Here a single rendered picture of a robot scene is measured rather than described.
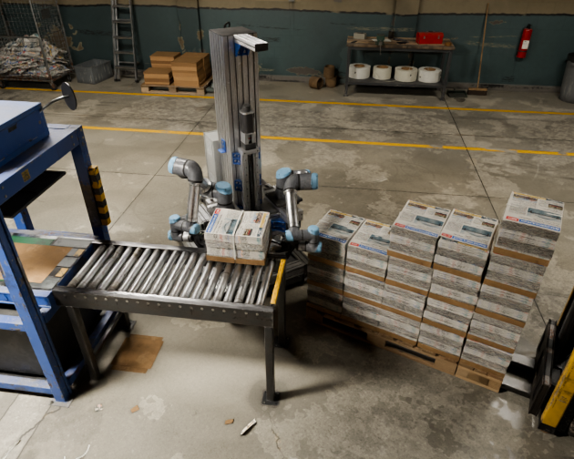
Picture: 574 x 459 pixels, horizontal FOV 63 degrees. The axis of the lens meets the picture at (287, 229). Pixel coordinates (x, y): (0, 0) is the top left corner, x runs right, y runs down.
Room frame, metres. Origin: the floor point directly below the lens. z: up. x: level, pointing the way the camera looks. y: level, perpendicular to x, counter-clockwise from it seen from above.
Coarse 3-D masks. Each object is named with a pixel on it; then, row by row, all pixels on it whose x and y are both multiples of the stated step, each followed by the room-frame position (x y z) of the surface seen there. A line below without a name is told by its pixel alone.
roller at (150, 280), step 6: (168, 252) 2.52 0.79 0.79; (162, 258) 2.45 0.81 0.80; (168, 258) 2.49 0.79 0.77; (156, 264) 2.39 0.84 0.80; (162, 264) 2.40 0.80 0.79; (156, 270) 2.32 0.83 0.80; (150, 276) 2.26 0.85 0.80; (156, 276) 2.29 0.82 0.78; (144, 282) 2.21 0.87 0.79; (150, 282) 2.21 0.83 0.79; (144, 288) 2.15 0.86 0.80
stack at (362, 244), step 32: (320, 224) 2.82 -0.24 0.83; (352, 224) 2.82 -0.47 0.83; (384, 224) 2.82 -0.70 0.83; (320, 256) 2.66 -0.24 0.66; (352, 256) 2.56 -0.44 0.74; (384, 256) 2.44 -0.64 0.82; (320, 288) 2.66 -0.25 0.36; (352, 288) 2.54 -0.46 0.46; (384, 288) 2.43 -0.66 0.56; (448, 288) 2.25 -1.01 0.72; (480, 288) 2.25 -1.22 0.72; (320, 320) 2.65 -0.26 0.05; (384, 320) 2.41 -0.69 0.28; (448, 320) 2.21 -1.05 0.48; (448, 352) 2.19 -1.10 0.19
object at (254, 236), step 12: (252, 216) 2.59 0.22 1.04; (264, 216) 2.58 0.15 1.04; (252, 228) 2.45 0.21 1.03; (264, 228) 2.45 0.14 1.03; (240, 240) 2.37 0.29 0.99; (252, 240) 2.36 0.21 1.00; (264, 240) 2.40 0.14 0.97; (240, 252) 2.38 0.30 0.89; (252, 252) 2.37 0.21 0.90; (264, 252) 2.38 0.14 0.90
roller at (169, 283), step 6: (186, 252) 2.51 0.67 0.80; (180, 258) 2.45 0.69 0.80; (186, 258) 2.47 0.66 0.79; (180, 264) 2.39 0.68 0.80; (174, 270) 2.32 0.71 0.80; (180, 270) 2.35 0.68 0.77; (174, 276) 2.27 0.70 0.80; (168, 282) 2.20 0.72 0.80; (174, 282) 2.23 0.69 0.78; (168, 288) 2.16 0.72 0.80; (162, 294) 2.09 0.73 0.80; (168, 294) 2.12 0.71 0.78
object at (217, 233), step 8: (216, 208) 2.68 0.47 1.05; (216, 216) 2.58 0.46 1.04; (224, 216) 2.58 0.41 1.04; (232, 216) 2.59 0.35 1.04; (208, 224) 2.49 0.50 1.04; (216, 224) 2.49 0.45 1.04; (224, 224) 2.49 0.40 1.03; (232, 224) 2.50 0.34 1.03; (208, 232) 2.41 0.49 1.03; (216, 232) 2.40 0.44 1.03; (224, 232) 2.41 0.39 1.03; (208, 240) 2.41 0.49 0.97; (216, 240) 2.40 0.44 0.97; (224, 240) 2.39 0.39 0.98; (208, 248) 2.41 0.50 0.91; (216, 248) 2.40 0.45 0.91; (224, 248) 2.39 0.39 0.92; (216, 256) 2.41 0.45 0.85; (224, 256) 2.40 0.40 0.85
